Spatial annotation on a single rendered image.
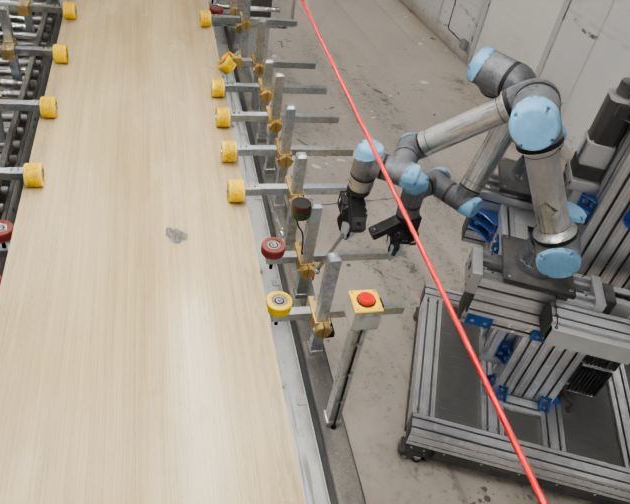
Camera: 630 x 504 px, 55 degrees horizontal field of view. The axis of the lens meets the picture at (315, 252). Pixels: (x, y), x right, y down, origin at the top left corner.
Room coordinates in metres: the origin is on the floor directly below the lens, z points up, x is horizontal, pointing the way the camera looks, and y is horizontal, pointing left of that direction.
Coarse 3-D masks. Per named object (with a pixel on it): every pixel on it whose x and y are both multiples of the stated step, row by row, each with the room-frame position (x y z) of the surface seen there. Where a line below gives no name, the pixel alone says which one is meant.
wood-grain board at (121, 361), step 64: (128, 0) 3.26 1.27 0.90; (192, 0) 3.43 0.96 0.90; (64, 64) 2.43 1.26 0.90; (128, 64) 2.54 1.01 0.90; (192, 64) 2.66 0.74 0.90; (64, 128) 1.94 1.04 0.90; (128, 128) 2.02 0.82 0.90; (192, 128) 2.11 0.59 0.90; (64, 192) 1.56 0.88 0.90; (128, 192) 1.63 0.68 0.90; (192, 192) 1.70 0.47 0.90; (64, 256) 1.27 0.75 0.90; (128, 256) 1.32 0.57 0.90; (192, 256) 1.37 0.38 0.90; (256, 256) 1.43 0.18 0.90; (0, 320) 0.99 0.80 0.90; (64, 320) 1.03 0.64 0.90; (128, 320) 1.07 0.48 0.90; (192, 320) 1.12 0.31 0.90; (256, 320) 1.16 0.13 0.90; (0, 384) 0.80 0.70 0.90; (64, 384) 0.84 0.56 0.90; (128, 384) 0.87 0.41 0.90; (192, 384) 0.91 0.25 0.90; (256, 384) 0.94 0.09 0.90; (0, 448) 0.64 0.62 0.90; (64, 448) 0.67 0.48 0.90; (128, 448) 0.70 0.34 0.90; (192, 448) 0.73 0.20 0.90; (256, 448) 0.76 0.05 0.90
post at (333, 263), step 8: (328, 256) 1.26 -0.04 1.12; (336, 256) 1.25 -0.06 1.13; (328, 264) 1.24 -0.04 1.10; (336, 264) 1.24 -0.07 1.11; (328, 272) 1.24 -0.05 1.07; (336, 272) 1.24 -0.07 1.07; (328, 280) 1.24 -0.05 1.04; (336, 280) 1.25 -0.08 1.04; (320, 288) 1.26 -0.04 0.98; (328, 288) 1.24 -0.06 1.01; (320, 296) 1.25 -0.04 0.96; (328, 296) 1.24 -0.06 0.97; (320, 304) 1.24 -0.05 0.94; (328, 304) 1.24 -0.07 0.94; (320, 312) 1.24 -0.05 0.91; (328, 312) 1.25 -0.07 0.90; (320, 320) 1.24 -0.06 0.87; (312, 336) 1.25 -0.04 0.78; (312, 344) 1.24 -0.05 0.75; (320, 344) 1.24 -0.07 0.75
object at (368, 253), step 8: (368, 248) 1.62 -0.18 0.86; (376, 248) 1.63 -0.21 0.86; (384, 248) 1.64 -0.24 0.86; (288, 256) 1.50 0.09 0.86; (296, 256) 1.51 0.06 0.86; (320, 256) 1.54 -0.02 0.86; (344, 256) 1.56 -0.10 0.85; (352, 256) 1.57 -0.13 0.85; (360, 256) 1.58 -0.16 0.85; (368, 256) 1.59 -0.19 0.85; (376, 256) 1.60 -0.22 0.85; (384, 256) 1.61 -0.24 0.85
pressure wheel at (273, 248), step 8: (264, 240) 1.51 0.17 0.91; (272, 240) 1.52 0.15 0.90; (280, 240) 1.52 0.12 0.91; (264, 248) 1.47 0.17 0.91; (272, 248) 1.48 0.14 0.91; (280, 248) 1.48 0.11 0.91; (264, 256) 1.46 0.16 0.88; (272, 256) 1.46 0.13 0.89; (280, 256) 1.47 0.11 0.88; (272, 264) 1.49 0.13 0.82
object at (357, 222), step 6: (348, 198) 1.47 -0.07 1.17; (354, 198) 1.46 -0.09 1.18; (360, 198) 1.47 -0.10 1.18; (348, 204) 1.46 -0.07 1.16; (354, 204) 1.45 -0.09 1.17; (360, 204) 1.45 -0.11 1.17; (348, 210) 1.44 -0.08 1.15; (354, 210) 1.43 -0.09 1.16; (360, 210) 1.44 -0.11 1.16; (354, 216) 1.42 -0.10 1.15; (360, 216) 1.42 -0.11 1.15; (354, 222) 1.40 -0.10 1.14; (360, 222) 1.40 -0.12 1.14; (354, 228) 1.39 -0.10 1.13; (360, 228) 1.39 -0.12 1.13
